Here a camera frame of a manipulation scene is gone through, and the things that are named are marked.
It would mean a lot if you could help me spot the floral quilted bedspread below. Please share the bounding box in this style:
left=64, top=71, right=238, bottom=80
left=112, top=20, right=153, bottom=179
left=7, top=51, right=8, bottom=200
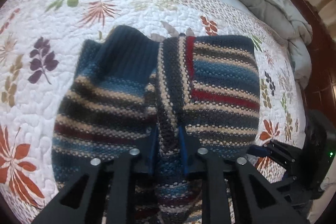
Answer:
left=1, top=0, right=305, bottom=223

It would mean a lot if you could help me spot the dark wooden bed frame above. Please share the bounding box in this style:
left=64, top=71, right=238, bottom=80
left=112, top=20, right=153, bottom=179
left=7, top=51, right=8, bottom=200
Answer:
left=291, top=0, right=335, bottom=123

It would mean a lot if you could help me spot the striped knit sweater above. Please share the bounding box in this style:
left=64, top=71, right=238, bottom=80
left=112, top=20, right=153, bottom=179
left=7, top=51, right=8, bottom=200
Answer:
left=51, top=26, right=260, bottom=223

